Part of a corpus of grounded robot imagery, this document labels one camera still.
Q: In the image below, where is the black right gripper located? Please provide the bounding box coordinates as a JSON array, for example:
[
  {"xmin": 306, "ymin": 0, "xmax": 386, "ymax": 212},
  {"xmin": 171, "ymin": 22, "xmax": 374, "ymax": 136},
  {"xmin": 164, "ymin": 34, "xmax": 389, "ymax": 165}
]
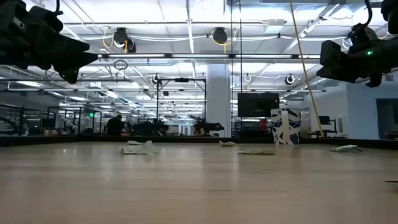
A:
[{"xmin": 316, "ymin": 40, "xmax": 388, "ymax": 88}]

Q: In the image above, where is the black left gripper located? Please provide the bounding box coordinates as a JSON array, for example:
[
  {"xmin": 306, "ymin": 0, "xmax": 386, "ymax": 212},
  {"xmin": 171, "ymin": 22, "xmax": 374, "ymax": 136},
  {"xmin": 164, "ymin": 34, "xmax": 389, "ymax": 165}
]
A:
[{"xmin": 18, "ymin": 29, "xmax": 98, "ymax": 85}]

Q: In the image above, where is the black chair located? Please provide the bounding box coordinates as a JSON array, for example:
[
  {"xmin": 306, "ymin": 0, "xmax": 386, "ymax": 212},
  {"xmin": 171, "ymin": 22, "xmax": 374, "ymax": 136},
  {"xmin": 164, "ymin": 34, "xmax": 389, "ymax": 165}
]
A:
[{"xmin": 317, "ymin": 115, "xmax": 339, "ymax": 138}]

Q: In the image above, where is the person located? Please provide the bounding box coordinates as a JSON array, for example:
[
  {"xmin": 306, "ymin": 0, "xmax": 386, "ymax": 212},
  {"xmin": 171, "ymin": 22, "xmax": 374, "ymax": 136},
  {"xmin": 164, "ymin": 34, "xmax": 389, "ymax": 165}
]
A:
[{"xmin": 106, "ymin": 114, "xmax": 124, "ymax": 136}]

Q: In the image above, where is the blue white patterned mug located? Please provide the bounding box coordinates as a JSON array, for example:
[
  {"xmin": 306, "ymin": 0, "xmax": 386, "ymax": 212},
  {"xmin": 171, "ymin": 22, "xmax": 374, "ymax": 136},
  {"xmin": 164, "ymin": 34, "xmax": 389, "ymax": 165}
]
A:
[{"xmin": 271, "ymin": 107, "xmax": 302, "ymax": 146}]

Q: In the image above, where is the black metal railing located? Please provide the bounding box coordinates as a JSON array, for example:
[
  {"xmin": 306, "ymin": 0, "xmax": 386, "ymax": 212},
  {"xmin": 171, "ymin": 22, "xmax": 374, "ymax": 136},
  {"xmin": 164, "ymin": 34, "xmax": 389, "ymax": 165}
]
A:
[{"xmin": 0, "ymin": 104, "xmax": 25, "ymax": 136}]

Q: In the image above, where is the black monitor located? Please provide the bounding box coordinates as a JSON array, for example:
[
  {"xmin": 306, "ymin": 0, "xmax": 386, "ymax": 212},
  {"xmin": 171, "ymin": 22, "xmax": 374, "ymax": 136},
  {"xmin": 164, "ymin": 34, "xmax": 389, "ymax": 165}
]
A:
[{"xmin": 237, "ymin": 92, "xmax": 280, "ymax": 118}]

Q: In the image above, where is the long ceiling light bar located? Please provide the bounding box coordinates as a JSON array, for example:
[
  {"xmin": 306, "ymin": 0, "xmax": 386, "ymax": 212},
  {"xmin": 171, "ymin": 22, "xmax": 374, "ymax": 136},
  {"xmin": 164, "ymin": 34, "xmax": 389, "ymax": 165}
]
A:
[{"xmin": 98, "ymin": 53, "xmax": 321, "ymax": 60}]

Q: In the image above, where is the white building column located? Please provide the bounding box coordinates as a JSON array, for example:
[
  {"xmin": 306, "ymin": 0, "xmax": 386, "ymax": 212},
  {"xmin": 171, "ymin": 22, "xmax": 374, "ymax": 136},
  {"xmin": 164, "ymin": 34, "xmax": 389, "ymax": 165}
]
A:
[{"xmin": 206, "ymin": 63, "xmax": 233, "ymax": 138}]

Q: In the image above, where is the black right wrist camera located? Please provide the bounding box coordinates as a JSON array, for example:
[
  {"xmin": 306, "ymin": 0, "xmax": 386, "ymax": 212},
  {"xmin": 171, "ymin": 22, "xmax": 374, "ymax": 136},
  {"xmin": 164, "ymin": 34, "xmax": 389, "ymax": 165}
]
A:
[{"xmin": 348, "ymin": 24, "xmax": 379, "ymax": 52}]

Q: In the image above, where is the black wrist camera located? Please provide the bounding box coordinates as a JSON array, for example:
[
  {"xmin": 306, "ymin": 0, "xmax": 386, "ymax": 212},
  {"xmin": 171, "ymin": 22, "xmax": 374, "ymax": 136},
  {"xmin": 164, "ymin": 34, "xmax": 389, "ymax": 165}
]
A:
[
  {"xmin": 348, "ymin": 24, "xmax": 379, "ymax": 52},
  {"xmin": 28, "ymin": 5, "xmax": 65, "ymax": 34}
]

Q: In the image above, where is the black hanging cable coil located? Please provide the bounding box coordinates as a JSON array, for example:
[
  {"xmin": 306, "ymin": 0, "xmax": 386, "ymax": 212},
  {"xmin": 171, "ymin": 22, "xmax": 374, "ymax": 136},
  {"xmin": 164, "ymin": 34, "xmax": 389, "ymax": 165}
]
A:
[{"xmin": 113, "ymin": 58, "xmax": 129, "ymax": 71}]

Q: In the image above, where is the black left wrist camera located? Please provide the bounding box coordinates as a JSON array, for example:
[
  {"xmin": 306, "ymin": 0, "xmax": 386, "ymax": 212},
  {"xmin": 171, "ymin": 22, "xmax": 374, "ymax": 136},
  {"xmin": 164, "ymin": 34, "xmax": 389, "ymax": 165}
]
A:
[{"xmin": 28, "ymin": 5, "xmax": 65, "ymax": 34}]

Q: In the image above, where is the yellow hanging cable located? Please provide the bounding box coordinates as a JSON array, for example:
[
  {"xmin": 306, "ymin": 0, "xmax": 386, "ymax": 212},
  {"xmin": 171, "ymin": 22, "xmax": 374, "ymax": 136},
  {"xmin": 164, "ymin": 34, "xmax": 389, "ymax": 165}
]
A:
[{"xmin": 289, "ymin": 0, "xmax": 325, "ymax": 138}]

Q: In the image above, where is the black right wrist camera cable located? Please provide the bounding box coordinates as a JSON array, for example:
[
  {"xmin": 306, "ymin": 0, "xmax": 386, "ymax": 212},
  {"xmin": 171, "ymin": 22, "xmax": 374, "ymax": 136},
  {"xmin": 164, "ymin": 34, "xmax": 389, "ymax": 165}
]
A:
[{"xmin": 363, "ymin": 0, "xmax": 374, "ymax": 29}]

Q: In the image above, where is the black framed glass enclosure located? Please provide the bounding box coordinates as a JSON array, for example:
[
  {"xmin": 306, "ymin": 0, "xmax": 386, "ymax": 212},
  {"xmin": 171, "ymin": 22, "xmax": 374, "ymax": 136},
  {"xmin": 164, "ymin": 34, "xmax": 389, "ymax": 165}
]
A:
[{"xmin": 46, "ymin": 106, "xmax": 103, "ymax": 136}]

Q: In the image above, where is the black aluminium table frame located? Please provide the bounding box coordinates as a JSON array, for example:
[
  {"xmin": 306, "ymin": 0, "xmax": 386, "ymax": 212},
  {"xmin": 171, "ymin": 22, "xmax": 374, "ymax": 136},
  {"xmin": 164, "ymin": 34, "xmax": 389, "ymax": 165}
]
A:
[{"xmin": 0, "ymin": 134, "xmax": 398, "ymax": 150}]

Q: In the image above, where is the black background rig frame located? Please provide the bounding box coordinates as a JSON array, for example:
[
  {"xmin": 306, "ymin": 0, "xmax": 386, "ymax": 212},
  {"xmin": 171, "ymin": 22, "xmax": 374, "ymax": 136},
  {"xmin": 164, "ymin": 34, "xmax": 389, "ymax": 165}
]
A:
[{"xmin": 156, "ymin": 77, "xmax": 207, "ymax": 138}]

